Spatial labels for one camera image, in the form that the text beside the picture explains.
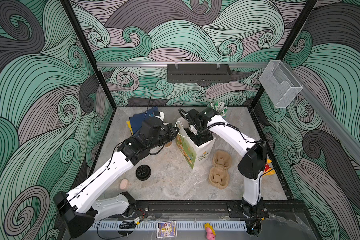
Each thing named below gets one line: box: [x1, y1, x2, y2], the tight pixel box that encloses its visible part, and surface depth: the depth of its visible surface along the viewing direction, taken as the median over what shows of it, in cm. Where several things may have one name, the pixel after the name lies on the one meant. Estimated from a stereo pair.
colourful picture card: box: [157, 221, 177, 238], surface depth 68 cm
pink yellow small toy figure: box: [204, 222, 216, 240], surface depth 66 cm
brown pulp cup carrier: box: [208, 150, 232, 189], surface depth 83 cm
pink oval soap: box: [119, 178, 128, 190], surface depth 81 cm
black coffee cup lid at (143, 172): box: [135, 164, 152, 181], surface depth 85 cm
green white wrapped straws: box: [207, 102, 229, 118], surface depth 97 cm
